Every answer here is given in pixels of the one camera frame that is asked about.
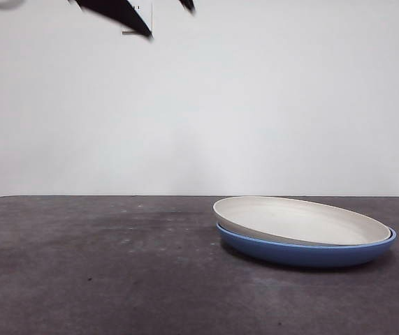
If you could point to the white round plate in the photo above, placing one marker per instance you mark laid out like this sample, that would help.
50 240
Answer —
290 216

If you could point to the blue round plate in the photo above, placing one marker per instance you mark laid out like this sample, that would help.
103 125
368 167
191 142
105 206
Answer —
300 254

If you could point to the white wall socket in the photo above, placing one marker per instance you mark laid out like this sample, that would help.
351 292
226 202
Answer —
146 14

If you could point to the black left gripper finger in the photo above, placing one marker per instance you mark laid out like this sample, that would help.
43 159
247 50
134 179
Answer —
115 10
188 5

